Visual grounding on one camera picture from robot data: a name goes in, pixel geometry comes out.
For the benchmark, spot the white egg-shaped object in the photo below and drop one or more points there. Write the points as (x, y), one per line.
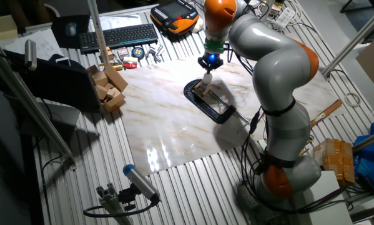
(197, 25)

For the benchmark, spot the brass pipe fitting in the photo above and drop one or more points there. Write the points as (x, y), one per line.
(116, 66)

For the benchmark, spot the taped cardboard package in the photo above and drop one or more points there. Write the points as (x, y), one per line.
(333, 159)

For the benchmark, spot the marble pattern mat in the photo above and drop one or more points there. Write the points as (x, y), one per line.
(168, 125)

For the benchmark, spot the small wooden block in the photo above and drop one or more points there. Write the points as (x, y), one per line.
(198, 86)
(207, 90)

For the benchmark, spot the long aluminium bar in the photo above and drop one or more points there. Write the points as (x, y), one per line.
(27, 103)

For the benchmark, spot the black laptop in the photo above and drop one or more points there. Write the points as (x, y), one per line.
(58, 84)

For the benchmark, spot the silver camera blue cap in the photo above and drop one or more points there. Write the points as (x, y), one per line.
(141, 182)

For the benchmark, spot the white light bulb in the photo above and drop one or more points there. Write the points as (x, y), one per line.
(207, 79)

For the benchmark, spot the silver camera on bar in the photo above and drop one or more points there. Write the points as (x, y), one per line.
(30, 54)

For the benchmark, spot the black keyboard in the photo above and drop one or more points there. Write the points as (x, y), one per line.
(118, 37)

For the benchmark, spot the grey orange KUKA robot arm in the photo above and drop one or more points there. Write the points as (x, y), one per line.
(280, 68)

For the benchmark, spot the wooden peg rack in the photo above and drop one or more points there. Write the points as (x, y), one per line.
(307, 145)

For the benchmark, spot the white power strip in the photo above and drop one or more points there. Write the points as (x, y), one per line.
(283, 18)

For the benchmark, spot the aluminium profile post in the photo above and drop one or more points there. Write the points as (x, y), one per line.
(355, 39)
(267, 7)
(369, 140)
(97, 31)

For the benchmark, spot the black mouse pad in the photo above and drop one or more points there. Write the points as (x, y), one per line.
(57, 34)

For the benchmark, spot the silver metal pipe fitting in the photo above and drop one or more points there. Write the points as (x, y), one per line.
(155, 53)

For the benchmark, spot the dark computer mouse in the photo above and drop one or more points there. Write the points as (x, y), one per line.
(70, 29)

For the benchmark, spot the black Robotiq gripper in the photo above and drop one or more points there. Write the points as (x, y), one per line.
(211, 61)

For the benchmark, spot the black iron C-clamp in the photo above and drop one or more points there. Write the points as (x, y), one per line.
(205, 104)

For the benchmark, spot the black blue tape measure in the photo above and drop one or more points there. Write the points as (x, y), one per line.
(138, 53)

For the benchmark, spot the white paper sheet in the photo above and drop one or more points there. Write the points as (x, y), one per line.
(33, 43)

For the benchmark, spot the open cardboard box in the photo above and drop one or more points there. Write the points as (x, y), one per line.
(110, 87)

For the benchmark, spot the orange black teach pendant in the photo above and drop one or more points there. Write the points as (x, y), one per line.
(174, 15)

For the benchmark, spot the white red pipe valve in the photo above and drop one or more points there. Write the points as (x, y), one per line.
(130, 62)

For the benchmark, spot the blue bag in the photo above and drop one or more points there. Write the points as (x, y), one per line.
(372, 162)

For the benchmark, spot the tan cardboard box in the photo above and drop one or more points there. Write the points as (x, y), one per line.
(2, 28)

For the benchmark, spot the short aluminium profile stand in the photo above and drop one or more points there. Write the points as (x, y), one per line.
(111, 203)

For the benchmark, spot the printed paper sheet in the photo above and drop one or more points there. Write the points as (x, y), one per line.
(118, 22)

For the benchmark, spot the small red white box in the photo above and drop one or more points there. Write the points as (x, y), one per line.
(122, 52)

